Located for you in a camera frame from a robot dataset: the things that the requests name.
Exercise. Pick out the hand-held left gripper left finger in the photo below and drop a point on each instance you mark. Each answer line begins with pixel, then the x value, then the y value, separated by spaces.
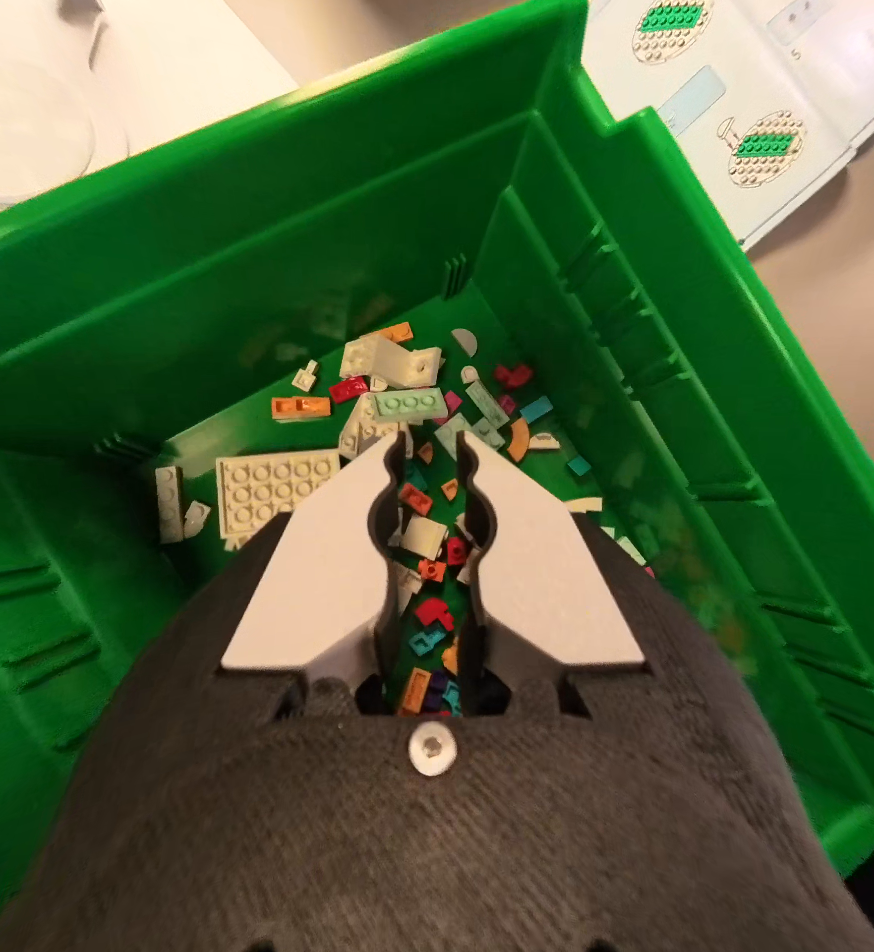
pixel 318 565

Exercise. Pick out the open pale blue instruction booklet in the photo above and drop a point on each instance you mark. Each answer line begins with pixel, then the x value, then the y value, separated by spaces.
pixel 779 82

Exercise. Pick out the pile of lego pieces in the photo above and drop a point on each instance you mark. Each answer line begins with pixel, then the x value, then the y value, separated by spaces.
pixel 273 483

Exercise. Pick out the green plastic bin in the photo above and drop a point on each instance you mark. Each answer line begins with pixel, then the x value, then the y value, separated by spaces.
pixel 377 208

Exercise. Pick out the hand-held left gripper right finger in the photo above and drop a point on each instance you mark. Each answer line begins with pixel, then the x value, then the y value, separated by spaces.
pixel 541 573

